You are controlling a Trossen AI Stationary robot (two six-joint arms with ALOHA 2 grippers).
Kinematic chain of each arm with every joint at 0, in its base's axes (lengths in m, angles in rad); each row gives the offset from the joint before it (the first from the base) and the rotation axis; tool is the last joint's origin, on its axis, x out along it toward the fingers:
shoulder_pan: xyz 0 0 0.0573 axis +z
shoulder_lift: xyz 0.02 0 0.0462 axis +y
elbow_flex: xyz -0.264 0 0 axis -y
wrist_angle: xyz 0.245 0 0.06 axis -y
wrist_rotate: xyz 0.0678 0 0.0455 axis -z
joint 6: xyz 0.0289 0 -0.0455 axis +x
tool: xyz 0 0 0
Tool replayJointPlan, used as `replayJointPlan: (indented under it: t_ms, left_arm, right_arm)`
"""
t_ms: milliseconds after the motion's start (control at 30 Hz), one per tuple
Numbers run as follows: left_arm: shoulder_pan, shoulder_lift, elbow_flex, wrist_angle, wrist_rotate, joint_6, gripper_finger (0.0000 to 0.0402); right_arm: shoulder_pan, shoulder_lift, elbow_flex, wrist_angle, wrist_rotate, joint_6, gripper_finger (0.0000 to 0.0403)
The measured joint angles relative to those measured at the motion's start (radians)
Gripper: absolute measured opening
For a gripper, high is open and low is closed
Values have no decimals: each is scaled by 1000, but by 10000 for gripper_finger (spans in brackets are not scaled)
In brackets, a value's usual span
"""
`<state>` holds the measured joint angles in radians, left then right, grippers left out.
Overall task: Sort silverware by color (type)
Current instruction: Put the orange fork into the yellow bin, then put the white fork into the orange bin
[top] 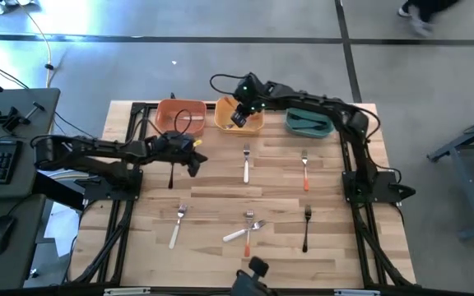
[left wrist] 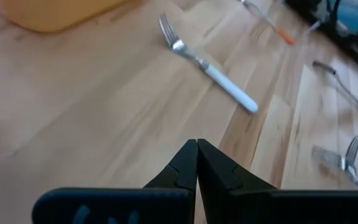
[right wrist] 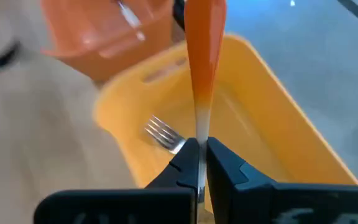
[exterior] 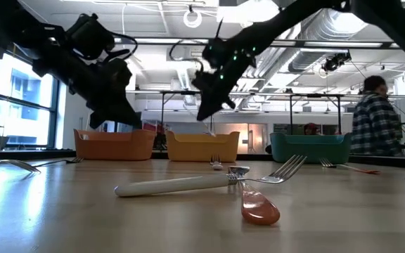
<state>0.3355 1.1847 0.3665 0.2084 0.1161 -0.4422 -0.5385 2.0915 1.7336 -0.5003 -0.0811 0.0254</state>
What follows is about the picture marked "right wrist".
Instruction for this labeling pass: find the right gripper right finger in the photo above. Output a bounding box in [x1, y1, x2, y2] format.
[206, 136, 358, 224]

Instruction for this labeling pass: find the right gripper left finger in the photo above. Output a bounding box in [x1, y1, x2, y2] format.
[34, 138, 200, 224]

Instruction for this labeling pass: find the orange-handled fork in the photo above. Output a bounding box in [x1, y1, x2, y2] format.
[183, 0, 227, 215]
[144, 114, 188, 156]

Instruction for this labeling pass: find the white-handled utensil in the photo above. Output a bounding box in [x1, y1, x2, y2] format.
[116, 0, 147, 43]

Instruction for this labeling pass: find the yellow plastic bin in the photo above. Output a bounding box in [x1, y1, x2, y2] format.
[93, 33, 358, 215]

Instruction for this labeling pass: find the orange plastic bin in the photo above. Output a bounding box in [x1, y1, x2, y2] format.
[40, 0, 175, 82]

